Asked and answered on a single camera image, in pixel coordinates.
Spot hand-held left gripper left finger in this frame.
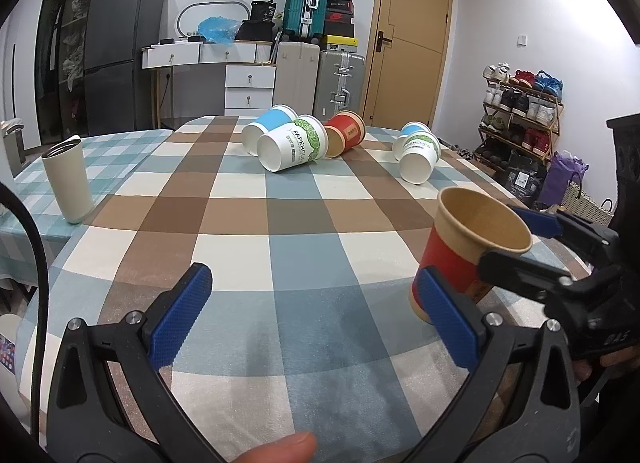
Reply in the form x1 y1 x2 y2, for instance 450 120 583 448
47 262 226 463

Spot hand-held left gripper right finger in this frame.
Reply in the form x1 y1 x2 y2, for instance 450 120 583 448
411 265 583 463

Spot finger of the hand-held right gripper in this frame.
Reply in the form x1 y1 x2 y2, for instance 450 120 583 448
476 249 596 305
507 204 623 275

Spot red paper cup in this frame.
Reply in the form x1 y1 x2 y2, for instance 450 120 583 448
409 187 534 325
323 111 366 159

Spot green and white paper cup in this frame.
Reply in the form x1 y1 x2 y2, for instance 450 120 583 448
256 115 328 173
398 132 441 185

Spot blue and white paper cup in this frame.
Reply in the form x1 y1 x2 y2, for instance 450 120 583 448
392 121 432 161
242 104 299 158

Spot person's right hand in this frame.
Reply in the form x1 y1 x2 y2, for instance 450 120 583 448
571 347 640 384

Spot person's left hand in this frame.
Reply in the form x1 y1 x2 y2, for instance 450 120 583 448
234 431 318 463

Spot black printed box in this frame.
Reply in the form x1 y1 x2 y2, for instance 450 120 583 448
502 150 551 204

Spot purple gift bag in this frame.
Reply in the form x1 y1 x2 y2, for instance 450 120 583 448
537 150 590 208

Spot woven basket bag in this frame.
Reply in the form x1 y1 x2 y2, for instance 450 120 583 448
561 180 616 228

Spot wooden shoe rack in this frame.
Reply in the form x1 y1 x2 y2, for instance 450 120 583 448
472 74 565 169

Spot rows of shoes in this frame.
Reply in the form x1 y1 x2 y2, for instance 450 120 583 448
474 62 565 156

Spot brown blue checkered tablecloth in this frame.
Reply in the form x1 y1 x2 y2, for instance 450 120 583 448
15 114 591 463

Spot teal checkered tablecloth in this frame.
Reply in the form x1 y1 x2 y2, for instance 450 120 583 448
0 128 173 289

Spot cream steel tumbler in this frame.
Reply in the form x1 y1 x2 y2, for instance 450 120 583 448
41 139 95 225

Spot white drawer unit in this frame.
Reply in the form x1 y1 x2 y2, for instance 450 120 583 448
224 64 276 117

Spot grey bin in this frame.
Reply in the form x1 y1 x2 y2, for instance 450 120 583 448
0 119 27 179

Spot wooden door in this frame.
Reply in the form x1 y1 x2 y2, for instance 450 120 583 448
361 0 456 131

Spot silver suitcase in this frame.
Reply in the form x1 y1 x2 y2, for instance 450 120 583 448
314 50 367 118

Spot white dressing table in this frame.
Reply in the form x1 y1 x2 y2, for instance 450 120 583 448
141 40 277 131

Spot beige suitcase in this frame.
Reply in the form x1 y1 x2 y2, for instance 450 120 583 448
276 41 321 116

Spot black and yellow shoe box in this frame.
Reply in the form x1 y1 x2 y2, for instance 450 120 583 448
322 34 360 51

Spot blue plastic bag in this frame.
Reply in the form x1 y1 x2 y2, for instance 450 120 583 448
198 16 241 45

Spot grey refrigerator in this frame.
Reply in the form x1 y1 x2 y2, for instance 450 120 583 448
82 0 168 136

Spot black bag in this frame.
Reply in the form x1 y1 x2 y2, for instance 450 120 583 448
235 0 279 42

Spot arched mirror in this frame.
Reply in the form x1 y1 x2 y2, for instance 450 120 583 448
176 0 251 40

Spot dark glass cabinet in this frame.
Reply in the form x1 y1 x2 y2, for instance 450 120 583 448
35 0 108 149

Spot teal suitcase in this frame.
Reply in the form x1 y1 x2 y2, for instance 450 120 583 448
284 0 333 41

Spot black cable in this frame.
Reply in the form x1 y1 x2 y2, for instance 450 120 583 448
0 183 50 454

